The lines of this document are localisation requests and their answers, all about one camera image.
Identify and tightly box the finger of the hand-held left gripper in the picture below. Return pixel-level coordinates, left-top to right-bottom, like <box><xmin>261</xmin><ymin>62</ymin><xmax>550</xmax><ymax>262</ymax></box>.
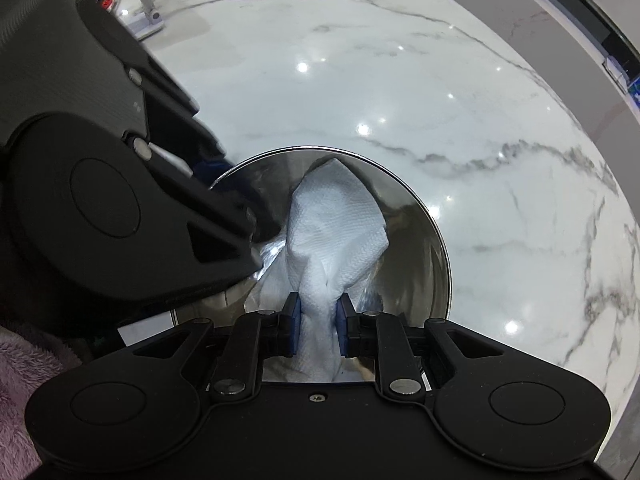
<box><xmin>124</xmin><ymin>131</ymin><xmax>266</xmax><ymax>294</ymax></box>
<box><xmin>125</xmin><ymin>56</ymin><xmax>234</xmax><ymax>184</ymax></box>

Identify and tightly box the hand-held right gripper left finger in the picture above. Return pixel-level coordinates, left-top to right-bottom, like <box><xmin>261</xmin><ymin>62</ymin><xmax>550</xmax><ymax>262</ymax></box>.
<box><xmin>119</xmin><ymin>293</ymin><xmax>303</xmax><ymax>403</ymax></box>

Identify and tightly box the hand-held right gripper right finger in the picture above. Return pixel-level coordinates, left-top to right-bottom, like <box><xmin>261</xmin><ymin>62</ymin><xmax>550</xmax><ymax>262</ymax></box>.
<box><xmin>337</xmin><ymin>294</ymin><xmax>507</xmax><ymax>397</ymax></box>

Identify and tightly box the white paper towel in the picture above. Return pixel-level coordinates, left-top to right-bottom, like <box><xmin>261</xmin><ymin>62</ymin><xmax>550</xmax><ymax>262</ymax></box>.
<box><xmin>245</xmin><ymin>157</ymin><xmax>391</xmax><ymax>383</ymax></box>

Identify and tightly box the stainless steel bowl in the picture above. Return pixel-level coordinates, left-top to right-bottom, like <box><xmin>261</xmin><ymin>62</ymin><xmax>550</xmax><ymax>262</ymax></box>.
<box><xmin>207</xmin><ymin>146</ymin><xmax>453</xmax><ymax>386</ymax></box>

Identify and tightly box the person's left forearm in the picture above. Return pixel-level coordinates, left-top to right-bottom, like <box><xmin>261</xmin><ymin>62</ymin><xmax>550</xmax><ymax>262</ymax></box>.
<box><xmin>0</xmin><ymin>324</ymin><xmax>85</xmax><ymax>480</ymax></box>

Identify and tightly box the small white box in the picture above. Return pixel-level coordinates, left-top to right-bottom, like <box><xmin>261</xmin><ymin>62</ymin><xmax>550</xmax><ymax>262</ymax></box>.
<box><xmin>602</xmin><ymin>55</ymin><xmax>627</xmax><ymax>82</ymax></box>

